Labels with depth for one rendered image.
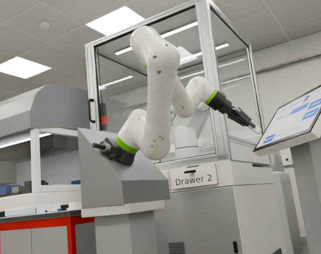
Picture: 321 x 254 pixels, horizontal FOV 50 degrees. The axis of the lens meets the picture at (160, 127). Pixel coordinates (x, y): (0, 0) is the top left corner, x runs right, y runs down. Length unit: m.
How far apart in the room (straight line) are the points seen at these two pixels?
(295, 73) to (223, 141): 3.39
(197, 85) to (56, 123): 1.43
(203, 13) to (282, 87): 3.17
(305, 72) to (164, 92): 4.10
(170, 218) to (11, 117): 1.44
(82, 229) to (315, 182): 1.15
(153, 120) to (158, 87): 0.15
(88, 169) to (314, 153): 1.02
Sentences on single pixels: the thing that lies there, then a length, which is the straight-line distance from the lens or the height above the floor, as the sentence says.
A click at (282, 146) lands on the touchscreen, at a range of 1.71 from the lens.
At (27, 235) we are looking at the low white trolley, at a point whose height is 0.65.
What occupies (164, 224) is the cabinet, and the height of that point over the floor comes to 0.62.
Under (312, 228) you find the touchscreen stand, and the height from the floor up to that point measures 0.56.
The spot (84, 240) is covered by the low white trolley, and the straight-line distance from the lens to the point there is 1.93.
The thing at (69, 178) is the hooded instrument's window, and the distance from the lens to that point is 2.86.
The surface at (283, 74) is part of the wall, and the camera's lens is 5.34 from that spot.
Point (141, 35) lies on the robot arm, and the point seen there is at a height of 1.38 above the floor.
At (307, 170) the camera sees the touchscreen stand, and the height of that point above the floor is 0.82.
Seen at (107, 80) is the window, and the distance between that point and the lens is 2.59.
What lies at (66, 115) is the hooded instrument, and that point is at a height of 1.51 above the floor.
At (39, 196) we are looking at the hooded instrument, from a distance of 2.63.
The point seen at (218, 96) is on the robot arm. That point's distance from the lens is 1.73.
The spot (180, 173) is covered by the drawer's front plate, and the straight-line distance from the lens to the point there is 2.12.
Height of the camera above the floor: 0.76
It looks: 12 degrees up
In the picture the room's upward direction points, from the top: 6 degrees counter-clockwise
